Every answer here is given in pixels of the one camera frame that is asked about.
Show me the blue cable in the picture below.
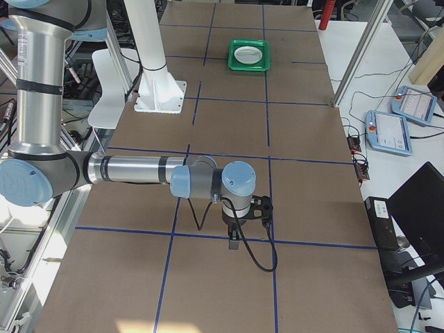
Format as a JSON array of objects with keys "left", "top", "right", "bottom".
[{"left": 409, "top": 277, "right": 437, "bottom": 333}]

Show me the upper orange black connector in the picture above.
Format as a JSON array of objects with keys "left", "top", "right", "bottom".
[{"left": 346, "top": 135, "right": 361, "bottom": 153}]

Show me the lower orange black connector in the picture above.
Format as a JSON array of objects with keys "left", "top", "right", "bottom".
[{"left": 353, "top": 159, "right": 370, "bottom": 184}]

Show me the teach pendant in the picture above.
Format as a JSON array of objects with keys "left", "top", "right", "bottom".
[
  {"left": 365, "top": 110, "right": 413, "bottom": 156},
  {"left": 391, "top": 85, "right": 437, "bottom": 126}
]

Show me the wooden beam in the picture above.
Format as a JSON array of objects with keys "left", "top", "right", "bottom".
[{"left": 409, "top": 29, "right": 444, "bottom": 85}]

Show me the white round plate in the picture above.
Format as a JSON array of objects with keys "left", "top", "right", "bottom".
[{"left": 234, "top": 46, "right": 263, "bottom": 65}]

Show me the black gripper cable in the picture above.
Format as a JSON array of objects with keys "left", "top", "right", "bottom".
[{"left": 187, "top": 196, "right": 279, "bottom": 273}]

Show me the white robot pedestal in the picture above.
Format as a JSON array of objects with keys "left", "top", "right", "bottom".
[{"left": 124, "top": 0, "right": 187, "bottom": 114}]

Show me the black laptop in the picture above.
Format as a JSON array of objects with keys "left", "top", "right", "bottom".
[{"left": 388, "top": 162, "right": 443, "bottom": 263}]

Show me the black box device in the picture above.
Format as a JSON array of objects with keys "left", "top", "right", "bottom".
[{"left": 364, "top": 196, "right": 407, "bottom": 252}]

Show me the green plastic tray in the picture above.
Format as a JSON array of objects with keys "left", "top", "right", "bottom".
[{"left": 228, "top": 39, "right": 271, "bottom": 72}]

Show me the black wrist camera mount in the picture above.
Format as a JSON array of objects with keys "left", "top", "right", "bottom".
[{"left": 249, "top": 195, "right": 273, "bottom": 223}]

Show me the near teach pendant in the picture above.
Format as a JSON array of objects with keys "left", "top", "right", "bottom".
[{"left": 365, "top": 110, "right": 413, "bottom": 156}]

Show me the red cylinder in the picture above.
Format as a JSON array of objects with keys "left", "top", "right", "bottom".
[{"left": 318, "top": 0, "right": 336, "bottom": 31}]

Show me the far teach pendant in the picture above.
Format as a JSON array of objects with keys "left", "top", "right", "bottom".
[{"left": 391, "top": 85, "right": 437, "bottom": 126}]

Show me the orange black connector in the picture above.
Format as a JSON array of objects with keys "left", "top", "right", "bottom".
[
  {"left": 346, "top": 135, "right": 361, "bottom": 153},
  {"left": 353, "top": 159, "right": 370, "bottom": 184}
]

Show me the aluminium frame post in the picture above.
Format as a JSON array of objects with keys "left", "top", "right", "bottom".
[{"left": 332, "top": 0, "right": 393, "bottom": 107}]

